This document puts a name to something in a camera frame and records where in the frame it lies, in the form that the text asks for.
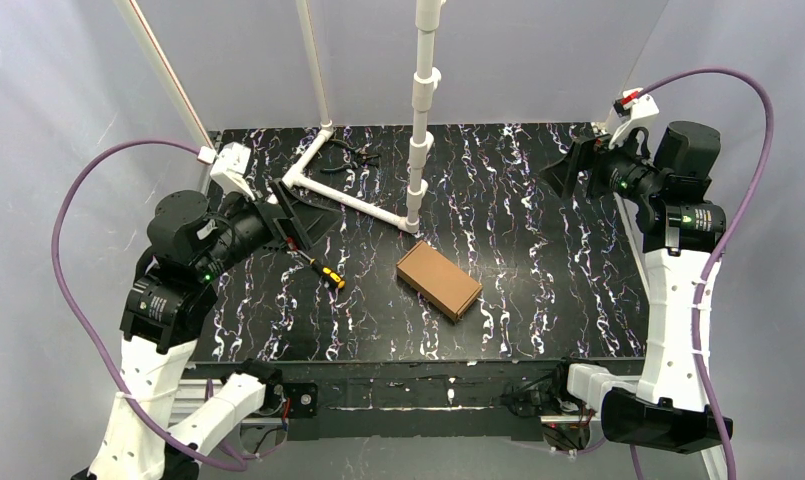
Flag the brown cardboard box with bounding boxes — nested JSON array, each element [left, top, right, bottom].
[[396, 241, 483, 324]]

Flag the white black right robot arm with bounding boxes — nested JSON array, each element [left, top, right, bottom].
[[542, 121, 733, 454]]

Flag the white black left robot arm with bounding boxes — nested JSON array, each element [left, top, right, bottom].
[[80, 179, 341, 479]]

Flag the yellow black screwdriver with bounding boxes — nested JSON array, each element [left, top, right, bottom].
[[286, 238, 346, 290]]

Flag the black pliers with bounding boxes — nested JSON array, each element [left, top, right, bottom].
[[320, 138, 382, 175]]

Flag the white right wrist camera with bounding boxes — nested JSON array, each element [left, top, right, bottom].
[[604, 88, 660, 149]]

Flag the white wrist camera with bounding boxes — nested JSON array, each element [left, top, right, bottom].
[[197, 142, 256, 202], [604, 88, 660, 149]]

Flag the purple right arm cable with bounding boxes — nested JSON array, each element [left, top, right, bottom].
[[574, 66, 776, 480]]

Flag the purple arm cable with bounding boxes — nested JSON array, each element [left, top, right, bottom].
[[50, 139, 284, 473], [574, 66, 776, 480]]

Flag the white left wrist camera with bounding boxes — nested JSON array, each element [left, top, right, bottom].
[[197, 142, 256, 202]]

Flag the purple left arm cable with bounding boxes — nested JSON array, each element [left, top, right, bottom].
[[50, 139, 284, 473]]

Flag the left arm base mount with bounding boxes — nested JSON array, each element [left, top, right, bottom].
[[257, 382, 318, 420]]

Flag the white PVC pipe frame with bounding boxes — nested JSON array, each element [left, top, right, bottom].
[[114, 1, 445, 234]]

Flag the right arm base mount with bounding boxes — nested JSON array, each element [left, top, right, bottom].
[[499, 370, 595, 423]]

